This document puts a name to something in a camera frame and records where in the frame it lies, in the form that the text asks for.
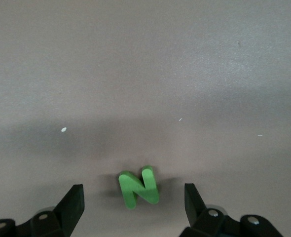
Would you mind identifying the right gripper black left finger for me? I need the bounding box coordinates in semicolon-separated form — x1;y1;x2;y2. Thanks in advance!
0;184;85;237

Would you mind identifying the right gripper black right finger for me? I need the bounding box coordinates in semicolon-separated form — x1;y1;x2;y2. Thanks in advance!
181;182;284;237

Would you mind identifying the green capital letter N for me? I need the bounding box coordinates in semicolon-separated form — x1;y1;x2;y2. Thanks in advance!
118;165;160;211

